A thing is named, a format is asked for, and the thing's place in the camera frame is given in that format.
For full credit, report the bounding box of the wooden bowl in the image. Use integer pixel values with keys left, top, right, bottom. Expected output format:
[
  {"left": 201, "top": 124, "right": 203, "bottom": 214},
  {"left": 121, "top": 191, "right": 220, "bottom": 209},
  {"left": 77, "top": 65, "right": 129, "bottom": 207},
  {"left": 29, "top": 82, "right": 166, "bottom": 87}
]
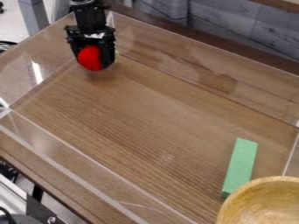
[{"left": 215, "top": 176, "right": 299, "bottom": 224}]

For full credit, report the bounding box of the green rectangular block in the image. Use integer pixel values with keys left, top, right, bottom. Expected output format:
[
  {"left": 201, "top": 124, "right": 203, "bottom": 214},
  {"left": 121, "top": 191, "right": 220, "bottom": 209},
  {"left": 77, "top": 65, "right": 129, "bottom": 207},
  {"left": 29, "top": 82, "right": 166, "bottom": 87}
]
[{"left": 220, "top": 137, "right": 257, "bottom": 198}]

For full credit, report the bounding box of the clear acrylic enclosure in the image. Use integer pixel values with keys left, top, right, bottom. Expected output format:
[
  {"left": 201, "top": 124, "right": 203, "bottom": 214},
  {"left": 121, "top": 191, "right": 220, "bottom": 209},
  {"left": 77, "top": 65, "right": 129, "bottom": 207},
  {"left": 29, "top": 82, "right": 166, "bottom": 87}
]
[{"left": 0, "top": 15, "right": 299, "bottom": 224}]

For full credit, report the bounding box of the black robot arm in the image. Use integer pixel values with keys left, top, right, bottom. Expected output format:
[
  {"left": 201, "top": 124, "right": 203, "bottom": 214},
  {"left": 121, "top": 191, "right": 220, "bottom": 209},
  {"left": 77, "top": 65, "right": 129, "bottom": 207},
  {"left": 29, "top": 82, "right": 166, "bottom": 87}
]
[{"left": 64, "top": 0, "right": 116, "bottom": 71}]

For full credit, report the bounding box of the red toy strawberry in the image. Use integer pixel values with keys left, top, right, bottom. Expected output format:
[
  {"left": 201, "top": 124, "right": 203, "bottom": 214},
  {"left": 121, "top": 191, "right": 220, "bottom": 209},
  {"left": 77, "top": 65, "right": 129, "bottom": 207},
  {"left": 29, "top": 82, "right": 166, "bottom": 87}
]
[{"left": 77, "top": 45, "right": 105, "bottom": 71}]

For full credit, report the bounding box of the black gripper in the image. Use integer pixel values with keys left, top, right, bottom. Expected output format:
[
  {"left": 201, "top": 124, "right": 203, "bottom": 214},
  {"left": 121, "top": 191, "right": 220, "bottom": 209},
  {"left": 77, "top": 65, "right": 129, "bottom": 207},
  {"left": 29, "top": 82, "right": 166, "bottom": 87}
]
[{"left": 64, "top": 25, "right": 116, "bottom": 68}]

